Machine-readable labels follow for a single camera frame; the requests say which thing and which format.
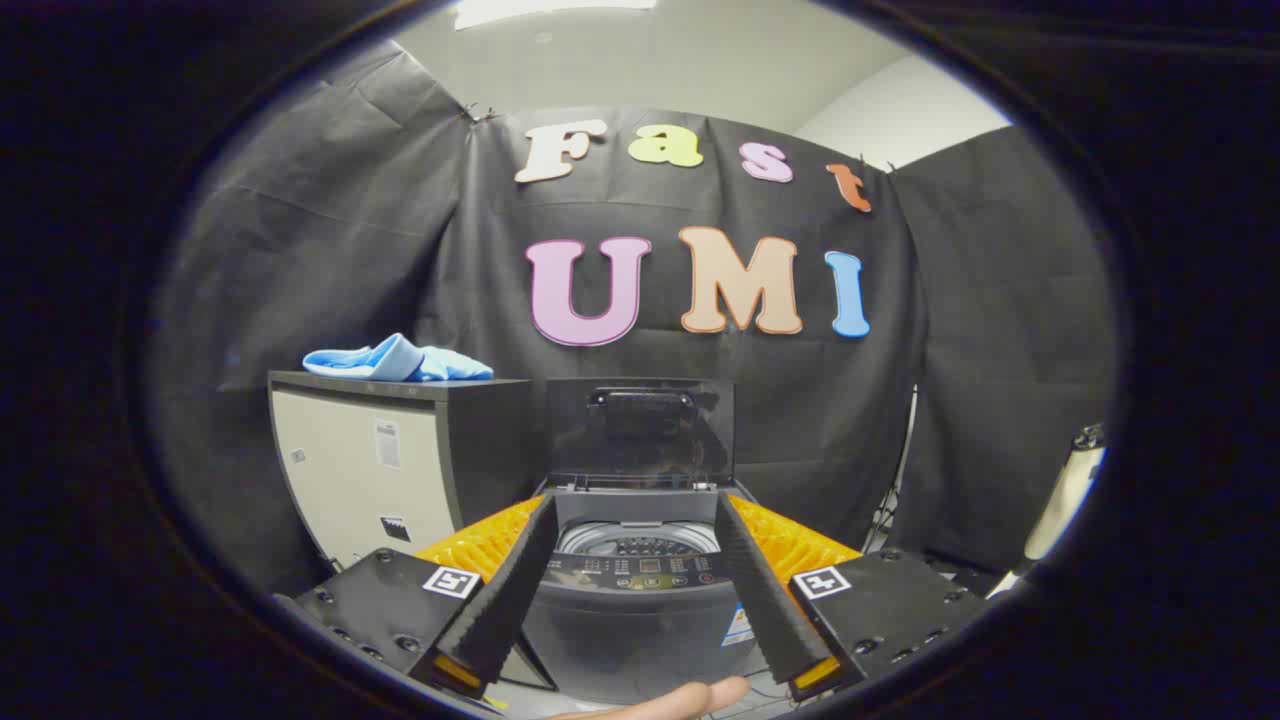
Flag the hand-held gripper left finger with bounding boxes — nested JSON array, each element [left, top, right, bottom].
[[275, 490, 561, 701]]

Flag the grey and white cabinet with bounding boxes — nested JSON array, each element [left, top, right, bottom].
[[267, 370, 536, 576]]

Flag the bundle of cables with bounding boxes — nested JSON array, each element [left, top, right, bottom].
[[862, 488, 903, 556]]

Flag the dark grey washing machine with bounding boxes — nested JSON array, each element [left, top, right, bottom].
[[520, 478, 761, 706]]

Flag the light blue garment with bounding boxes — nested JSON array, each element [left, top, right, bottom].
[[302, 333, 495, 383]]

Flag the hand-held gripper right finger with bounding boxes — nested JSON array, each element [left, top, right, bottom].
[[714, 490, 1001, 703]]

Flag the white cylinder with black cap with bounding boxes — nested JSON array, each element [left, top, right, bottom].
[[1022, 424, 1107, 561]]

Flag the ceiling light panel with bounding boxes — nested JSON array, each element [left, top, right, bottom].
[[453, 0, 661, 29]]

